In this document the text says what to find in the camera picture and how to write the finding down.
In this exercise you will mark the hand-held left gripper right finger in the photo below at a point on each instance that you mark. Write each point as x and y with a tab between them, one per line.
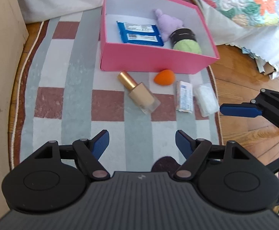
183	145

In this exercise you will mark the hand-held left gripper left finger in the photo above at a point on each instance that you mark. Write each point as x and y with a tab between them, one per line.
100	145

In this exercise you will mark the white soap bar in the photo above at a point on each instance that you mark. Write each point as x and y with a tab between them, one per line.
184	97

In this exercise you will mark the beige foundation bottle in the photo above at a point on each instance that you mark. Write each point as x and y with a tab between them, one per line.
139	93

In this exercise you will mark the orange makeup sponge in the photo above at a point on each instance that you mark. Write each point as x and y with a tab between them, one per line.
164	77

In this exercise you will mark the pink cardboard box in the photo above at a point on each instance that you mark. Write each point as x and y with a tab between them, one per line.
151	57

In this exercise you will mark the purple plush toy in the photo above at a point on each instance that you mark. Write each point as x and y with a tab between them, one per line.
167	22

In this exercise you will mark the blue wet wipes pack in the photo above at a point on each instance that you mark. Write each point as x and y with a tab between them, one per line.
139	34

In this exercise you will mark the papers under bed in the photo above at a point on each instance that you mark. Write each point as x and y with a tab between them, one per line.
261	62

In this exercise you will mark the checkered oval rug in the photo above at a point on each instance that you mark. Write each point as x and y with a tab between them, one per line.
77	76

